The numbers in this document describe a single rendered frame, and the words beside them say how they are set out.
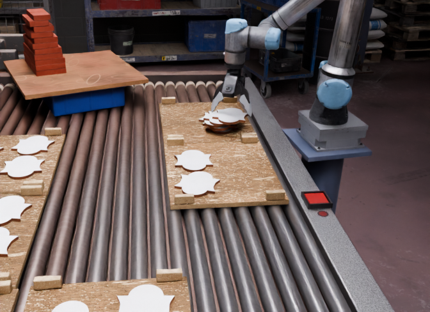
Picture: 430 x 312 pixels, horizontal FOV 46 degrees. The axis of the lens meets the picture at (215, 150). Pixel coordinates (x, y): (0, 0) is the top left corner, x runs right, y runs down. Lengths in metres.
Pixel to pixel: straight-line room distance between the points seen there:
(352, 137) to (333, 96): 0.27
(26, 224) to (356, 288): 0.86
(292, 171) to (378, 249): 1.40
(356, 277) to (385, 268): 1.61
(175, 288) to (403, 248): 2.09
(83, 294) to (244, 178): 0.67
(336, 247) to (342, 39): 0.74
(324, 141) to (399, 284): 1.10
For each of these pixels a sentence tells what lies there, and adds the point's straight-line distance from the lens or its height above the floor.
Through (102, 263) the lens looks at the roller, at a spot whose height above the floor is 0.92.
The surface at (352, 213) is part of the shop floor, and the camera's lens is 3.32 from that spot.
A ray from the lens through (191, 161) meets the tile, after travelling 1.69.
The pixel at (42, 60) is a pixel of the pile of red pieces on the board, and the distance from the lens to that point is 2.27.
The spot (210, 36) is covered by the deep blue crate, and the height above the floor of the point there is 0.33.
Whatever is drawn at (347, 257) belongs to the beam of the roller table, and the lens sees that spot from 1.37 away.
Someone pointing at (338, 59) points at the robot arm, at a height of 1.25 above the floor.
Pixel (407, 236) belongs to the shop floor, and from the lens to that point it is 3.23.
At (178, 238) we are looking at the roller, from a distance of 1.37.
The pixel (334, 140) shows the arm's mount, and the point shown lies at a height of 0.91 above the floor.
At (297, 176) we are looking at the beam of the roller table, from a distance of 1.71.
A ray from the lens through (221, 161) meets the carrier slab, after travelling 1.72.
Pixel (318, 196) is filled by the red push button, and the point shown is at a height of 0.93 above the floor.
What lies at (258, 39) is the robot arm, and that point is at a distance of 1.82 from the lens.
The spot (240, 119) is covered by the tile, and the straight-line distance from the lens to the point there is 1.90.
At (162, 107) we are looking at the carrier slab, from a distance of 2.16.
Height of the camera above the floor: 1.72
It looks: 26 degrees down
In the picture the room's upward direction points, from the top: 2 degrees clockwise
